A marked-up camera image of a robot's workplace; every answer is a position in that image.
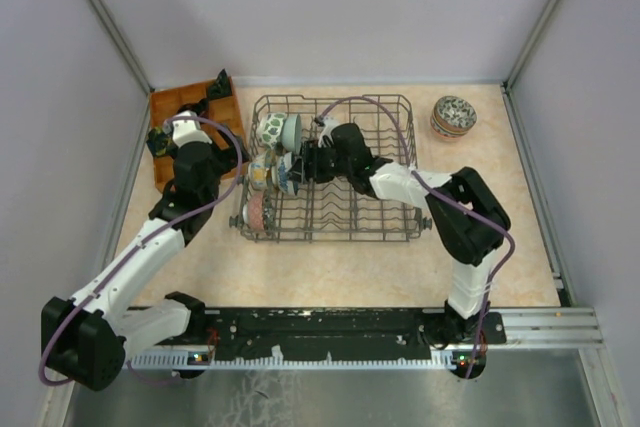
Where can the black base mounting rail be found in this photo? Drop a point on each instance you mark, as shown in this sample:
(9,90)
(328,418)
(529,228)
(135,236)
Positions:
(343,335)

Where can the wooden compartment tray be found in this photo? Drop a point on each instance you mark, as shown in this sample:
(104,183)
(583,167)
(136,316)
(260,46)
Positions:
(167,103)

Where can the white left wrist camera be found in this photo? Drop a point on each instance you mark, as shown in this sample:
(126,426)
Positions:
(187,129)

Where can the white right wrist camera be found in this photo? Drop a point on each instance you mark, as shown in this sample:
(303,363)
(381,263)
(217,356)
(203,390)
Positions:
(326,126)

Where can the teal yellow-flower folded tie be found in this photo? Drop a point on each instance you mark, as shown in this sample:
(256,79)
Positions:
(159,143)

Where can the dark leaf pattern bowl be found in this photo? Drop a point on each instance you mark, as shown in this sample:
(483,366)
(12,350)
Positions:
(455,113)

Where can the orange flower green leaf bowl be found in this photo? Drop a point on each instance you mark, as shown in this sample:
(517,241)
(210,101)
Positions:
(444,133)

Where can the dark green folded tie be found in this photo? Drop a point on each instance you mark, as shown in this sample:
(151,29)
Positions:
(220,87)

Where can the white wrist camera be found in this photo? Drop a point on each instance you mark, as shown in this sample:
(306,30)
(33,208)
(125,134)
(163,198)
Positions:
(187,129)
(326,126)

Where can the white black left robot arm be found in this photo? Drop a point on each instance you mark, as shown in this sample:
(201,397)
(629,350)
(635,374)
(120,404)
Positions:
(91,336)

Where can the green leaf pattern bowl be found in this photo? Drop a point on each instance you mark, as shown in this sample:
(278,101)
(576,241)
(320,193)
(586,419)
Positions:
(270,129)

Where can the grey wire dish rack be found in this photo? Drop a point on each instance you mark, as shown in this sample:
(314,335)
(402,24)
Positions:
(334,211)

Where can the blue rose pattern bowl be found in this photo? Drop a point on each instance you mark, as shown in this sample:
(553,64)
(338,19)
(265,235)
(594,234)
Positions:
(282,181)

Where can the pink floral bowl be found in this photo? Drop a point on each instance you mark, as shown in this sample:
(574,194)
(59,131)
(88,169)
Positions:
(257,212)

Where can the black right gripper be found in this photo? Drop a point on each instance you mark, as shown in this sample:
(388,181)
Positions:
(310,154)

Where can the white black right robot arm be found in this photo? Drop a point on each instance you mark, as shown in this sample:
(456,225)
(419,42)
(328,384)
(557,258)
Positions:
(472,224)

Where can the yellow blue swirl bowl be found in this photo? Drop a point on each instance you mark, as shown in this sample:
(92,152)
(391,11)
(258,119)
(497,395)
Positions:
(259,171)

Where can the green striped bowl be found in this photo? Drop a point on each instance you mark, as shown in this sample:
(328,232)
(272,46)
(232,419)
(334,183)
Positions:
(291,134)

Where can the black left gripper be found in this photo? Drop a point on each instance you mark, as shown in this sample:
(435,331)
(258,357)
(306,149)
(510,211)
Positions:
(231,157)

